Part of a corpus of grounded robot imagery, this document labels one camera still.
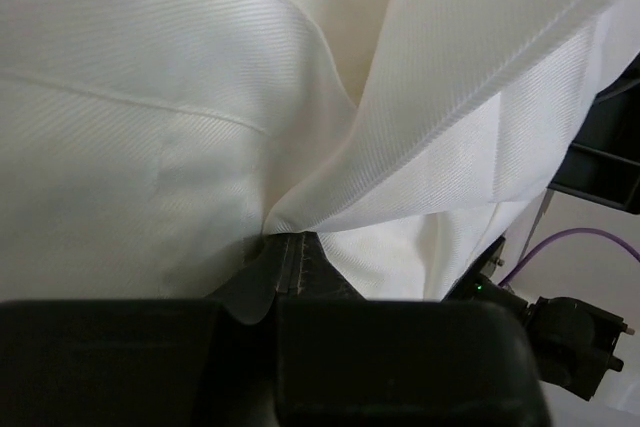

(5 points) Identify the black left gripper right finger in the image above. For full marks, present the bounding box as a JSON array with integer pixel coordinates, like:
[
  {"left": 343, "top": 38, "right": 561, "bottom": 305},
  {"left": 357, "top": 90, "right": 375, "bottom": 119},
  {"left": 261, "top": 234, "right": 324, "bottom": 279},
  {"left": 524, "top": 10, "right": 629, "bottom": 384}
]
[{"left": 274, "top": 233, "right": 552, "bottom": 426}]

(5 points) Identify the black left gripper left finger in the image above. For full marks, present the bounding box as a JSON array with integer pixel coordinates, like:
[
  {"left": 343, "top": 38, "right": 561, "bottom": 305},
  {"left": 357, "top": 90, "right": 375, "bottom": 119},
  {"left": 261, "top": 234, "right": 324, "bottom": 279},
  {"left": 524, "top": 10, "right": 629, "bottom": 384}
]
[{"left": 1, "top": 236, "right": 293, "bottom": 426}]

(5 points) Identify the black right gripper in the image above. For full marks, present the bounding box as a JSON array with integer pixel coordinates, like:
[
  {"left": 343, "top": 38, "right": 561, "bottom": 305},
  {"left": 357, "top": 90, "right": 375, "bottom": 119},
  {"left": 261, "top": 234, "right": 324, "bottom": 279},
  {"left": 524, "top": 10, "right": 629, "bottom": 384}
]
[{"left": 445, "top": 59, "right": 640, "bottom": 387}]

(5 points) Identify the white pleated skirt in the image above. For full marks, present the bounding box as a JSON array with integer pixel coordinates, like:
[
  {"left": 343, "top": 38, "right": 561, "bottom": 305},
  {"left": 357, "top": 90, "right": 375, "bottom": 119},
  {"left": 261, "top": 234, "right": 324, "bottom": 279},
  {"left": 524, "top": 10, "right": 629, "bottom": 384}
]
[{"left": 1, "top": 0, "right": 639, "bottom": 300}]

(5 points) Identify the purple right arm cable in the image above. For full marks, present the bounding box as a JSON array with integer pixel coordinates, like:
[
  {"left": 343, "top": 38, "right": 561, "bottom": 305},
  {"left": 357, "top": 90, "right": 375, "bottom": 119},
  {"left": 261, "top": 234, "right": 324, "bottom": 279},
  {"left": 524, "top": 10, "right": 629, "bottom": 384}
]
[{"left": 499, "top": 228, "right": 640, "bottom": 286}]

